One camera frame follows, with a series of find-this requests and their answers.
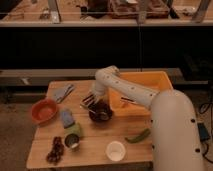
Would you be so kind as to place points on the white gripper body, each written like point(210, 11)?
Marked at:
point(98, 90)

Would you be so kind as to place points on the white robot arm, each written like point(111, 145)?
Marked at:
point(175, 135)

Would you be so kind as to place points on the blue eraser sponge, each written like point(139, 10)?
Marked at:
point(66, 118)

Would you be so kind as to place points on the metal spoon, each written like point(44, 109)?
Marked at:
point(84, 107)

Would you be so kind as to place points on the dark brown bowl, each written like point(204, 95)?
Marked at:
point(102, 113)

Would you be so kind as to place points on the grey folded cloth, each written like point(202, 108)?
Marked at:
point(61, 93)

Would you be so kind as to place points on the green cloth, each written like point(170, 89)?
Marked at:
point(75, 129)

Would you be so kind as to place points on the wooden table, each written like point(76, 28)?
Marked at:
point(96, 136)

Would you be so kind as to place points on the orange bowl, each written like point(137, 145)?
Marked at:
point(44, 110)

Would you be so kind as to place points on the white round cup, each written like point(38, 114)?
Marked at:
point(115, 151)

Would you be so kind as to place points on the yellow plastic bin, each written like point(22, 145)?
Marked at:
point(131, 93)

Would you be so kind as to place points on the green chili pepper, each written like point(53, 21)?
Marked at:
point(144, 134)

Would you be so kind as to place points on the dark grape bunch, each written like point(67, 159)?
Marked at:
point(54, 156)

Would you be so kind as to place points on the blue foot pedal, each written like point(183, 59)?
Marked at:
point(203, 132)

